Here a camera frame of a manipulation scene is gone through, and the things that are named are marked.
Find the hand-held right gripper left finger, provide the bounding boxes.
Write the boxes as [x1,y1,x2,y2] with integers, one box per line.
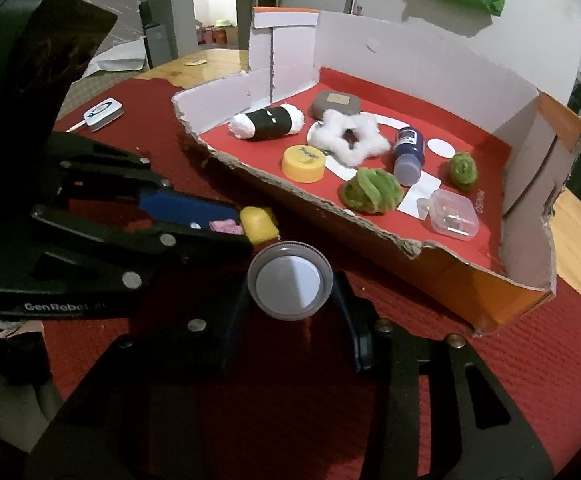
[25,280,260,480]

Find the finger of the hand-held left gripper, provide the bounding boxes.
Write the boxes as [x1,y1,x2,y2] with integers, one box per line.
[31,206,254,287]
[45,132,244,227]

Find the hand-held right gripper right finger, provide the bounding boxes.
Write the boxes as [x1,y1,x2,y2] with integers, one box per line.
[333,271,556,480]

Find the orange pots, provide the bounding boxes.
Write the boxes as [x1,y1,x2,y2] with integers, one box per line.
[198,22,238,46]

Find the small clear plastic box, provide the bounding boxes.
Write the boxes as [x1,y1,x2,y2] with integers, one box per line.
[417,189,480,237]

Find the black and white plush roll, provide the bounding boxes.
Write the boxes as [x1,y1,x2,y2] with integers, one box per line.
[228,102,305,142]

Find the yellow bottle cap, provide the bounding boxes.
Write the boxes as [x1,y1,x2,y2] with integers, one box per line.
[281,144,326,183]

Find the white and blue key fob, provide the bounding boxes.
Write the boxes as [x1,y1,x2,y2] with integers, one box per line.
[65,97,124,134]

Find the grey and white round lid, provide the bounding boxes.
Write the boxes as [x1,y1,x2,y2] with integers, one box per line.
[247,242,334,322]

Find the small green pom-pom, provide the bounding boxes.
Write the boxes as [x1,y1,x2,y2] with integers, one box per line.
[449,151,480,192]

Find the white fluffy star ring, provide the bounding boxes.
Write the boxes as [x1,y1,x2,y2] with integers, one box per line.
[311,108,391,166]

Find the yellow and pink foam toy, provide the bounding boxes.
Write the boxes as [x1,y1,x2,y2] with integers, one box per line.
[209,206,280,246]

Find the torn cardboard box red inside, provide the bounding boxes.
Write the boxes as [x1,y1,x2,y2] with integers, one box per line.
[170,6,581,336]

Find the grey rounded case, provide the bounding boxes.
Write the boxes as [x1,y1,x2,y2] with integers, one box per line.
[311,90,363,120]

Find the large green pom-pom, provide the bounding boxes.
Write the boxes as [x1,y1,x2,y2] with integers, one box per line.
[341,167,402,216]

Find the dark blue bottle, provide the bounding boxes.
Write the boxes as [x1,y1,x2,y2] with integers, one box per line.
[393,126,427,186]

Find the red table mat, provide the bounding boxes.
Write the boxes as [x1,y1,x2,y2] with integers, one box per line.
[40,77,581,480]

